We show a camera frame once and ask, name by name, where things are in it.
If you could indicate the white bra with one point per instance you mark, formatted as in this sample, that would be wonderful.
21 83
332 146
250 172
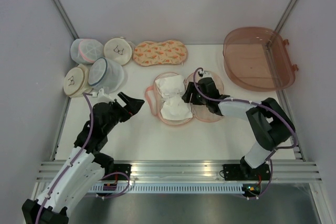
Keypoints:
171 88

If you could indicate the white slotted cable duct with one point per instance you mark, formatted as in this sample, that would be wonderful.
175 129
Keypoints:
169 188

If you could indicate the beige round bag rear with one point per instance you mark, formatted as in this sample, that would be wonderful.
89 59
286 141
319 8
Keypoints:
119 50

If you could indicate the right aluminium frame post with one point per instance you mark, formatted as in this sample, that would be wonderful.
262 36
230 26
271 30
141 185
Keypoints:
294 1

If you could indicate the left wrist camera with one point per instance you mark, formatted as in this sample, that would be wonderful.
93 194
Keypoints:
101 96

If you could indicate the floral mesh laundry bag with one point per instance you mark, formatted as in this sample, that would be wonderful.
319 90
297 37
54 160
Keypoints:
154 100

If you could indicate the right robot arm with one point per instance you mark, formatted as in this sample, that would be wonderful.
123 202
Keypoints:
268 121

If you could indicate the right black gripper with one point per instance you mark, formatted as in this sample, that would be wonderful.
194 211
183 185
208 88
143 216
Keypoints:
190 89

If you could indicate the beige round bag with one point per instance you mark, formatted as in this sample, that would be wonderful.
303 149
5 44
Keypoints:
76 81
119 50

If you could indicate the aluminium frame post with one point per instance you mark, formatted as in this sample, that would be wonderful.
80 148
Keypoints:
294 1
65 18

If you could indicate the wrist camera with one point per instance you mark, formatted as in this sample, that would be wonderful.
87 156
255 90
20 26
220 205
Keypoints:
101 96
204 74

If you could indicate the beige round bag front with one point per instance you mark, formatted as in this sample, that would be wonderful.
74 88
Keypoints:
76 81

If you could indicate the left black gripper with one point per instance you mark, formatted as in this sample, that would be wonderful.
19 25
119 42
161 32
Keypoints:
133 106

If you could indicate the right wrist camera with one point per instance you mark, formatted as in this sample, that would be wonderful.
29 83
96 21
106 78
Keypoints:
204 74

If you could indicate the pink transparent plastic basket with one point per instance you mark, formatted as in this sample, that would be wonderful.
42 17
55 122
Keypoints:
256 59

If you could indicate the left aluminium frame post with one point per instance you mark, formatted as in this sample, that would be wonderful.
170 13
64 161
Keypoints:
65 18

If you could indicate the white mesh bag pink trim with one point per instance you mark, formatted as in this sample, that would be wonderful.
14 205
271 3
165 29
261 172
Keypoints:
86 51

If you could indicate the white mesh bag blue trim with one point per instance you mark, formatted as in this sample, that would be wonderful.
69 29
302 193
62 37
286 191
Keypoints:
105 74

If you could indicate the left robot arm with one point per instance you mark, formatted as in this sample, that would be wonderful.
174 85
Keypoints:
85 166

